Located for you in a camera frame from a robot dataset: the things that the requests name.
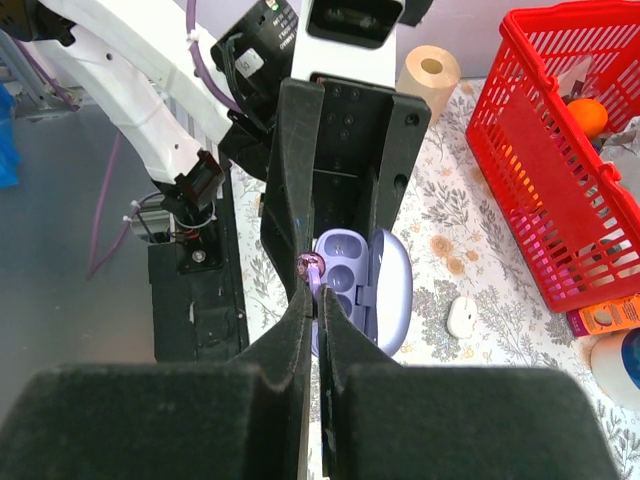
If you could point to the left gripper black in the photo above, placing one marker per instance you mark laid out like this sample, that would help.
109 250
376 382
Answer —
356 144

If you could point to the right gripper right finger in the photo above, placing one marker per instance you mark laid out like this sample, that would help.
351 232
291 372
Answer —
383 420

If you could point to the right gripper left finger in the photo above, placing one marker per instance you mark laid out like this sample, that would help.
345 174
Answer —
246 418

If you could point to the purple earbud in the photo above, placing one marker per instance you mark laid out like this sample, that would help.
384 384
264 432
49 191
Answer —
311 267

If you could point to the lavender earbud charging case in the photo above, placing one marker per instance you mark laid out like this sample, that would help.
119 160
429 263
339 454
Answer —
373 282

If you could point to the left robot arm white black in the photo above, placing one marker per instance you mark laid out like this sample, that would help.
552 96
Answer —
184 99

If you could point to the beige paper roll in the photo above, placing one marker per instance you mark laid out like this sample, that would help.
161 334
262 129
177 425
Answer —
431 73

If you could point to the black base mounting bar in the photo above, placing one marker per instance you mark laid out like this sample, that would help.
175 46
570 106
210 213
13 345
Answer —
198 305

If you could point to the floral patterned table mat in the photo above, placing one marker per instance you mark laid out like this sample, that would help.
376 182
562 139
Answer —
460 245

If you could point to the red plastic shopping basket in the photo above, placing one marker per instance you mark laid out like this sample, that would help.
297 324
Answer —
575 224

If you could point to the white blue lidded tub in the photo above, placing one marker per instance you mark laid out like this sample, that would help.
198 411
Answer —
615 367

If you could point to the orange fruit in basket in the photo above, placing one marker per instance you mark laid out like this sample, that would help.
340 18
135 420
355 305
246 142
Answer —
591 116

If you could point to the orange purple carton box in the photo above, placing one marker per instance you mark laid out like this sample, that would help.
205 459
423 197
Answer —
606 317

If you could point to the grey crumpled bag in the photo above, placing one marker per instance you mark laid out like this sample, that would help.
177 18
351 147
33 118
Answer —
622 150

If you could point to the blue storage bin background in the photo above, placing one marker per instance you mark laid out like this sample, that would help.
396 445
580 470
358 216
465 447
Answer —
9 155

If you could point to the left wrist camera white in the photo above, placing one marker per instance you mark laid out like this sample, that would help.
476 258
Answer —
351 40

